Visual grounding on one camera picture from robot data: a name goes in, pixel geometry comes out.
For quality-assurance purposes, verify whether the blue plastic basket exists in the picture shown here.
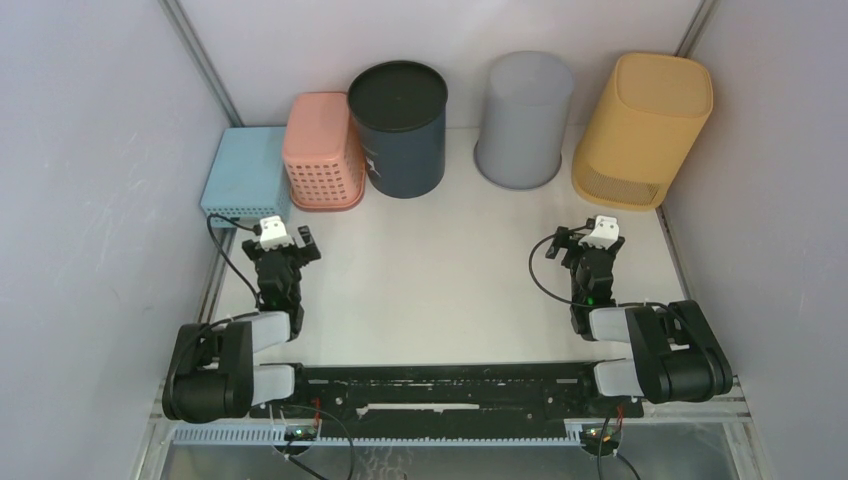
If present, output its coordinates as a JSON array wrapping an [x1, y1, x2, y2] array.
[[200, 127, 292, 229]]

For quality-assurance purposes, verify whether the pink plastic basket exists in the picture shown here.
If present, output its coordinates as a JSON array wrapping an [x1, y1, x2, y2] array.
[[282, 92, 365, 212]]

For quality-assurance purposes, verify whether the grey bin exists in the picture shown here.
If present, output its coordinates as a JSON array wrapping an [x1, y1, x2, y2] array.
[[474, 51, 575, 190]]

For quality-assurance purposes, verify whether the yellow perforated bin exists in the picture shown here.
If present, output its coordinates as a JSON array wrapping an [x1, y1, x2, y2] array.
[[571, 52, 714, 211]]

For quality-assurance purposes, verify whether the dark blue cylindrical bin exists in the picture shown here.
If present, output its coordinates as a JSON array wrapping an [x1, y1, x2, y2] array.
[[347, 60, 449, 199]]

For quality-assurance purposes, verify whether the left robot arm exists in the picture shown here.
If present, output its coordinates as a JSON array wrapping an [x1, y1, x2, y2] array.
[[162, 219, 321, 424]]

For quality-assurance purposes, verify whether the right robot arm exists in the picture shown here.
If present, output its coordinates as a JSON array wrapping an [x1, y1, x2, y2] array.
[[539, 216, 734, 416]]

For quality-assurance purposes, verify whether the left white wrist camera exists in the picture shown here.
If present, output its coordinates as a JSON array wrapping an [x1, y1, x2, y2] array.
[[258, 215, 295, 251]]

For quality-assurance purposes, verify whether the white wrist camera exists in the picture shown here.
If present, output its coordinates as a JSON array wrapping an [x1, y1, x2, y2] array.
[[258, 215, 295, 251], [578, 215, 620, 250]]

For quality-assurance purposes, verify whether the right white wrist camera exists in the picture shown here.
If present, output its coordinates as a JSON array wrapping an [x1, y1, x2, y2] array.
[[578, 215, 620, 250]]

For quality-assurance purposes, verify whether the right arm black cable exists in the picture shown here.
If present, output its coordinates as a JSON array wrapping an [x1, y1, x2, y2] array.
[[527, 225, 657, 311]]

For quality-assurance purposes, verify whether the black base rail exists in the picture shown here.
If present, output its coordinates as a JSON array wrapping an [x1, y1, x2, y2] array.
[[249, 361, 644, 439]]

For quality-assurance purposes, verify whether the white slotted cable duct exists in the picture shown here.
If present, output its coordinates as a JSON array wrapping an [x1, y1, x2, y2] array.
[[172, 423, 583, 447]]

